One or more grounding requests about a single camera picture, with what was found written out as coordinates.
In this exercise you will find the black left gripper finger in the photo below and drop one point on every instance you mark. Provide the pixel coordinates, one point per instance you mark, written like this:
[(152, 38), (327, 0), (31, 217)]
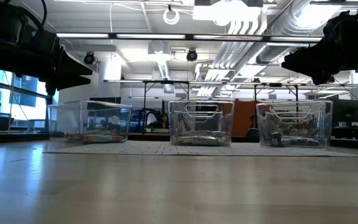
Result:
[(73, 68), (70, 82)]

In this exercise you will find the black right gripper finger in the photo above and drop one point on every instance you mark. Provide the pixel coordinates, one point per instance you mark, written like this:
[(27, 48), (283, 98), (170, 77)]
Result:
[(322, 77), (306, 60)]

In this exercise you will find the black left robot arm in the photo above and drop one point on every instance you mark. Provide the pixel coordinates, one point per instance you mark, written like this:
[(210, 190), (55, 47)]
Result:
[(2, 37)]

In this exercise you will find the clear plastic bin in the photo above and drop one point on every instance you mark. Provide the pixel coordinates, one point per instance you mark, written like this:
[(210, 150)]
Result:
[(200, 121), (89, 118), (294, 121)]

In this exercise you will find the black monitor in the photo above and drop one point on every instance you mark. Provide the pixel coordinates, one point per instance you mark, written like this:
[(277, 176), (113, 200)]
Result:
[(346, 110)]

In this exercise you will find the orange partition panel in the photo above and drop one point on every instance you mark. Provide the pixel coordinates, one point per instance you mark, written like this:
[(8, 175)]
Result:
[(244, 118)]

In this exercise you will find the person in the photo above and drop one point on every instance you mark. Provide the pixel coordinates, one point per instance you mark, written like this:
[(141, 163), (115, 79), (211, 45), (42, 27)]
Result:
[(163, 121)]

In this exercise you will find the grey woven placemat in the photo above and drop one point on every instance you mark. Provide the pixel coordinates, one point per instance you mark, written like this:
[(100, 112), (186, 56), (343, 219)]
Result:
[(154, 148)]

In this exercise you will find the black ceiling camera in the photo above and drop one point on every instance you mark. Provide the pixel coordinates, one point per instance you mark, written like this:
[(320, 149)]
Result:
[(192, 55), (89, 58)]

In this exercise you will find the black background rig frame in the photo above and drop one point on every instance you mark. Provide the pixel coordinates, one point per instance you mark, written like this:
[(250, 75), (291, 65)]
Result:
[(275, 84)]

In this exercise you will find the silver ventilation duct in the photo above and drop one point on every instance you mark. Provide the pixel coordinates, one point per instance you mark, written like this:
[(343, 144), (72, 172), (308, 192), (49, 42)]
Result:
[(291, 21)]

